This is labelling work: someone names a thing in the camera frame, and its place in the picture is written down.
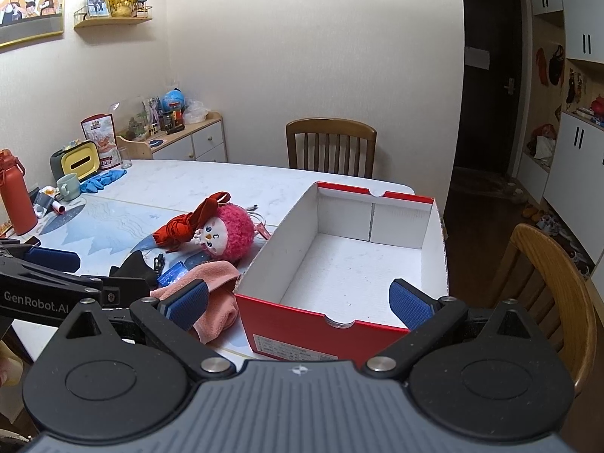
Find dark wooden chair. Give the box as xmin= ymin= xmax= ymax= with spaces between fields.
xmin=285 ymin=118 xmax=378 ymax=180

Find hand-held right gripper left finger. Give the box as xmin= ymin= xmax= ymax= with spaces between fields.
xmin=61 ymin=279 xmax=237 ymax=379

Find red snack bag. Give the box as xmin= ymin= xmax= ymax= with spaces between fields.
xmin=80 ymin=113 xmax=119 ymax=171

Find blue tissue packet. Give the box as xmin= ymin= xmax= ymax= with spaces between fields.
xmin=157 ymin=264 xmax=190 ymax=288

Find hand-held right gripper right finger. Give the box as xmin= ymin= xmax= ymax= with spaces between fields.
xmin=361 ymin=278 xmax=541 ymax=379

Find white floor cabinet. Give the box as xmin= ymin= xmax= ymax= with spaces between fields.
xmin=542 ymin=111 xmax=604 ymax=265

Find small wooden high chair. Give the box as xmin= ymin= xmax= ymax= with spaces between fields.
xmin=116 ymin=134 xmax=154 ymax=160

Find red shoe box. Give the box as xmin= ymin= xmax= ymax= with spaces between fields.
xmin=233 ymin=180 xmax=448 ymax=371

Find pink plush doll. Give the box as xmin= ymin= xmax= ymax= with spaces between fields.
xmin=193 ymin=202 xmax=258 ymax=262

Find green mug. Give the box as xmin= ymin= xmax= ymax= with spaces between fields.
xmin=57 ymin=173 xmax=82 ymax=201

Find paper sheet on door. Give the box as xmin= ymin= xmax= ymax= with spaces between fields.
xmin=465 ymin=47 xmax=492 ymax=69

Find red water bottle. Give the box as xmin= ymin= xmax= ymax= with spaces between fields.
xmin=0 ymin=148 xmax=39 ymax=236

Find black hanging bag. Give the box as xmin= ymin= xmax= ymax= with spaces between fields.
xmin=548 ymin=45 xmax=566 ymax=86

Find wall poster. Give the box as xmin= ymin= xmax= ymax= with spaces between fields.
xmin=0 ymin=0 xmax=67 ymax=50

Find red satin cloth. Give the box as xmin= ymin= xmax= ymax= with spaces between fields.
xmin=152 ymin=191 xmax=232 ymax=248

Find black cloth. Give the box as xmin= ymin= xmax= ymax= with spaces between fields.
xmin=109 ymin=250 xmax=159 ymax=288

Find wooden wall shelf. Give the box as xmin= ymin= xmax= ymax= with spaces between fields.
xmin=73 ymin=5 xmax=154 ymax=29

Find green yellow tissue box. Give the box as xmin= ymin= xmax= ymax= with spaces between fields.
xmin=50 ymin=140 xmax=101 ymax=182

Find clear plastic bag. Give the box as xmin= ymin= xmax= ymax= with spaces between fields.
xmin=183 ymin=99 xmax=208 ymax=124

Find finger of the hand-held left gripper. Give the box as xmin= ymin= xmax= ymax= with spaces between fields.
xmin=0 ymin=238 xmax=82 ymax=275
xmin=85 ymin=276 xmax=153 ymax=304

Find orange hanging bag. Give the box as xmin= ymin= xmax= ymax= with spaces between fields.
xmin=535 ymin=47 xmax=550 ymax=86

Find white wall cabinet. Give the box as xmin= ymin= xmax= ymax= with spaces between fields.
xmin=528 ymin=0 xmax=604 ymax=64

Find blue gloves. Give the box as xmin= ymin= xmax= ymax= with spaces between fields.
xmin=80 ymin=169 xmax=126 ymax=194

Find white sideboard cabinet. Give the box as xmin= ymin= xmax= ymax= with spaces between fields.
xmin=116 ymin=112 xmax=228 ymax=163

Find pink fleece towel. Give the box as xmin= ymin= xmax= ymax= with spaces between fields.
xmin=150 ymin=260 xmax=242 ymax=344

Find dark door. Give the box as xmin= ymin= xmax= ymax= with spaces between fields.
xmin=462 ymin=0 xmax=527 ymax=180

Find light wooden armchair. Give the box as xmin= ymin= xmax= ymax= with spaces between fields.
xmin=486 ymin=223 xmax=596 ymax=397

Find white charging cable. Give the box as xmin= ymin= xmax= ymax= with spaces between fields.
xmin=243 ymin=204 xmax=277 ymax=241

